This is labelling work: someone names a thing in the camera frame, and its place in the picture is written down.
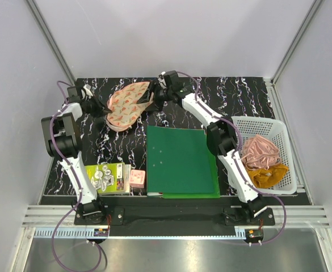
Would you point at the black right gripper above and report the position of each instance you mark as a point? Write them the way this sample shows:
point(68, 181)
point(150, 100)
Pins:
point(153, 88)

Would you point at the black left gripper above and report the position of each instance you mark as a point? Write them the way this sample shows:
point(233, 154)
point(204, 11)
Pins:
point(100, 108)

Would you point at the pink floral mesh laundry bag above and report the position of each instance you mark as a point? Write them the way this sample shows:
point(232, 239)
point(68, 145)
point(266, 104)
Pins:
point(124, 106)

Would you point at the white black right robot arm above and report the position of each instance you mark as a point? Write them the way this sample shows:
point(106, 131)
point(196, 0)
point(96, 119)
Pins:
point(223, 140)

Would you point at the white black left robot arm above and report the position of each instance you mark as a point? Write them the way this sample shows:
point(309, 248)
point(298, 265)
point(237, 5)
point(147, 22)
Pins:
point(63, 141)

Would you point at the lime green illustrated book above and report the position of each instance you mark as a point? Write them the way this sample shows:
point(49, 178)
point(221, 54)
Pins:
point(110, 179)

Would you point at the small pink box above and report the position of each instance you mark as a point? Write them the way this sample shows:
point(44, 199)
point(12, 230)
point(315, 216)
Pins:
point(137, 178)

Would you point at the pink lace garment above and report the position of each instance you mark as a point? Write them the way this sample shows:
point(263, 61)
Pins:
point(259, 153)

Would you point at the light green folder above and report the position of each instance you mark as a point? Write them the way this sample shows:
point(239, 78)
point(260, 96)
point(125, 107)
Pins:
point(188, 169)

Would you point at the white perforated plastic basket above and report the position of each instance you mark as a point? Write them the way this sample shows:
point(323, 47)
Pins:
point(276, 132)

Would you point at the mustard yellow garment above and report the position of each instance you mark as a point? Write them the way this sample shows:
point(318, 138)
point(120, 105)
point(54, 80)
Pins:
point(267, 178)

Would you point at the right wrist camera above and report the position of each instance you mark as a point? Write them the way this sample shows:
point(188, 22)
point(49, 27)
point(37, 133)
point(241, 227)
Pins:
point(169, 79)

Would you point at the dark green ring binder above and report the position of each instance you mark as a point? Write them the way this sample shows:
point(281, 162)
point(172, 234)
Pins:
point(158, 141)

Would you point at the left aluminium frame post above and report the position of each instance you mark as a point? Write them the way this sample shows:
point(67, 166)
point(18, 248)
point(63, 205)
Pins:
point(46, 32)

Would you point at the aluminium frame post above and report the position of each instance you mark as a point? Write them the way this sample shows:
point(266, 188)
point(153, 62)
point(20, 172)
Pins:
point(46, 32)
point(306, 22)

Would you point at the aluminium rail crossbar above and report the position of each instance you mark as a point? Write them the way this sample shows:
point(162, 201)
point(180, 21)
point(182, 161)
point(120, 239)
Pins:
point(294, 216)

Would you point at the white slotted cable duct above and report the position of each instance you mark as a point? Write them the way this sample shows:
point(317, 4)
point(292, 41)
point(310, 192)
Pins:
point(118, 232)

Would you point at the right aluminium frame post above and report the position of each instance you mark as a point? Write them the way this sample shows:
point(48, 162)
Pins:
point(306, 22)

